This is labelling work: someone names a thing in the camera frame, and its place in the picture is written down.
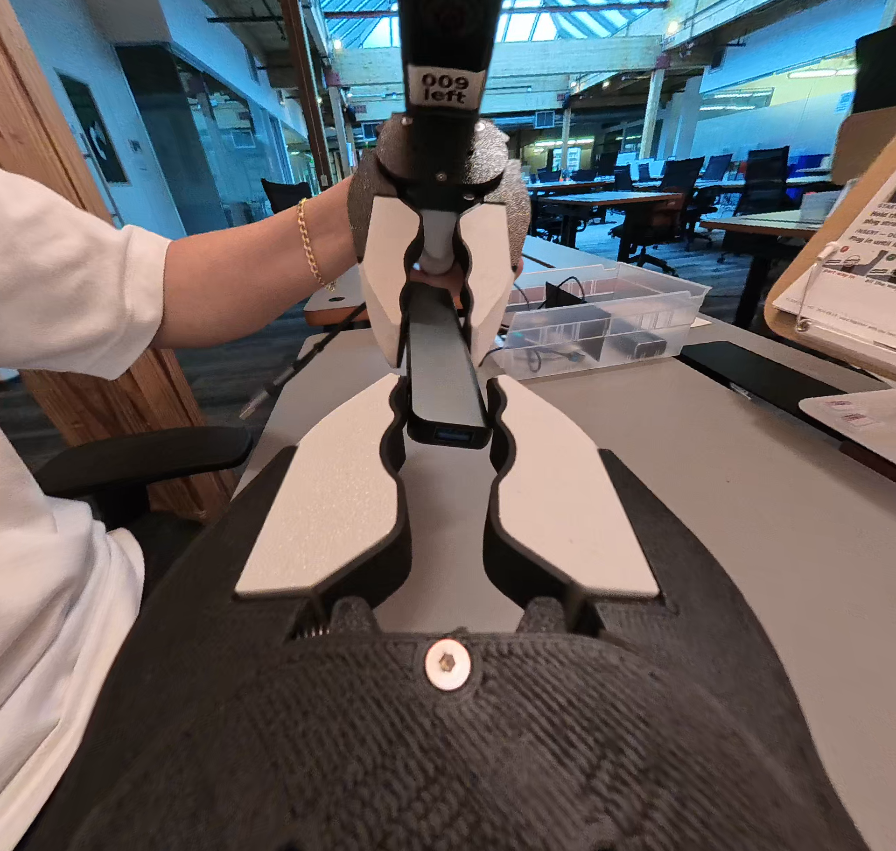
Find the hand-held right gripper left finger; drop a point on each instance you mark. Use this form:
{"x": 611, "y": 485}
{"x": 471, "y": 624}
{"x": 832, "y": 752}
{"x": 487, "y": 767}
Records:
{"x": 329, "y": 501}

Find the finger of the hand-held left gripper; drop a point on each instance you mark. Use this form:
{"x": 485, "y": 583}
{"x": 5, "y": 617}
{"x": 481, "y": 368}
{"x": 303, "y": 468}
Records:
{"x": 490, "y": 270}
{"x": 381, "y": 270}

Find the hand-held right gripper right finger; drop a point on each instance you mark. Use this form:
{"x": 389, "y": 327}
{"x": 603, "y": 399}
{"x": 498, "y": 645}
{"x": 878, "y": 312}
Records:
{"x": 567, "y": 501}

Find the grey usb hub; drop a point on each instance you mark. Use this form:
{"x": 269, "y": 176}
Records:
{"x": 444, "y": 375}

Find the clear plastic bin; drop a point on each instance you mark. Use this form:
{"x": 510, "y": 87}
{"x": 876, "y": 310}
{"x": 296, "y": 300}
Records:
{"x": 651, "y": 305}

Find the person's left forearm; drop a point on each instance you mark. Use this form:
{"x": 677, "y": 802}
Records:
{"x": 231, "y": 270}

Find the person's left hand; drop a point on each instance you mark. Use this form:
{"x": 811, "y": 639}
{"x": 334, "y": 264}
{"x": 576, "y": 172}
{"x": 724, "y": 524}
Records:
{"x": 336, "y": 235}

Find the black power adapter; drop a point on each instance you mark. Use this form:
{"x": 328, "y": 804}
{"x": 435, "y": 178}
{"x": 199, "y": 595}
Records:
{"x": 563, "y": 294}

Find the black office chair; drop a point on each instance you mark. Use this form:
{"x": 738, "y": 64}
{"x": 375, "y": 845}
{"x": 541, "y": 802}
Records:
{"x": 285, "y": 196}

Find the row of wooden desks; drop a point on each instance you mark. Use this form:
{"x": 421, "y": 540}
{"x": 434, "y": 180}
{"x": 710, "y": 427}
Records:
{"x": 602, "y": 203}

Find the black chair armrest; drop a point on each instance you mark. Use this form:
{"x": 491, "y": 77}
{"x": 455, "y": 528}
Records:
{"x": 140, "y": 455}

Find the wooden pillar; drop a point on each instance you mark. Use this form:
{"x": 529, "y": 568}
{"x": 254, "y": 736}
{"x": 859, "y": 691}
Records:
{"x": 140, "y": 403}

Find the black desk mat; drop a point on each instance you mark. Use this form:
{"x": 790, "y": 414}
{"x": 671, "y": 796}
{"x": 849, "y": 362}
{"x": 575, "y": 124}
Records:
{"x": 756, "y": 375}

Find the row of black office chairs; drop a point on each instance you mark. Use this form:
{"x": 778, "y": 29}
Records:
{"x": 763, "y": 179}

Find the instruction sheet on stand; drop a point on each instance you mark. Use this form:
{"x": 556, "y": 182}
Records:
{"x": 784, "y": 291}

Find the black monitor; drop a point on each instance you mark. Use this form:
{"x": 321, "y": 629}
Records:
{"x": 876, "y": 70}

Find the dark wall sign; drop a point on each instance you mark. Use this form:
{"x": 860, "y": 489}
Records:
{"x": 94, "y": 130}

